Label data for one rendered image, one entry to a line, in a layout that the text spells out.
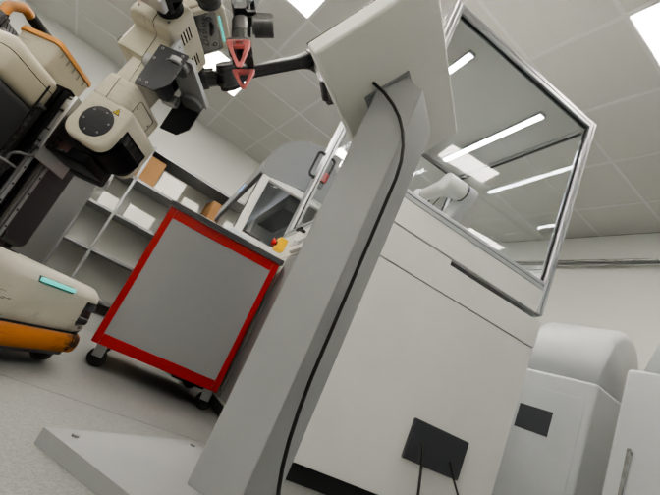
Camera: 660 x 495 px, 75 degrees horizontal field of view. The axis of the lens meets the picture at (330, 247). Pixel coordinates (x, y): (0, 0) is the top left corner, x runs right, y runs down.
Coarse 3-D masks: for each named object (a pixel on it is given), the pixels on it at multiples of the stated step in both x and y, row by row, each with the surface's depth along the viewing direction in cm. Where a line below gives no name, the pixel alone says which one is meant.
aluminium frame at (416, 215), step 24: (456, 24) 184; (480, 24) 191; (504, 48) 195; (528, 72) 200; (552, 96) 207; (576, 168) 208; (408, 192) 165; (576, 192) 204; (408, 216) 163; (432, 216) 168; (432, 240) 167; (456, 240) 172; (480, 240) 177; (480, 264) 175; (504, 264) 181; (552, 264) 192; (504, 288) 179; (528, 288) 185
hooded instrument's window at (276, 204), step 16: (272, 192) 287; (288, 192) 292; (240, 208) 292; (256, 208) 281; (272, 208) 286; (288, 208) 290; (224, 224) 334; (256, 224) 280; (272, 224) 285; (288, 224) 289
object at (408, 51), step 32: (384, 0) 95; (416, 0) 95; (352, 32) 95; (384, 32) 98; (416, 32) 102; (320, 64) 98; (352, 64) 101; (384, 64) 105; (416, 64) 109; (352, 96) 108; (448, 96) 122; (352, 128) 116; (448, 128) 133
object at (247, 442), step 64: (384, 128) 103; (384, 192) 99; (320, 256) 93; (320, 320) 87; (256, 384) 85; (320, 384) 94; (64, 448) 76; (128, 448) 88; (192, 448) 110; (256, 448) 80
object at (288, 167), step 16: (288, 144) 293; (304, 144) 298; (272, 160) 287; (288, 160) 292; (304, 160) 297; (320, 160) 302; (256, 176) 294; (272, 176) 286; (288, 176) 290; (304, 176) 295; (240, 192) 339; (256, 192) 280; (224, 208) 399; (240, 224) 274; (256, 240) 277
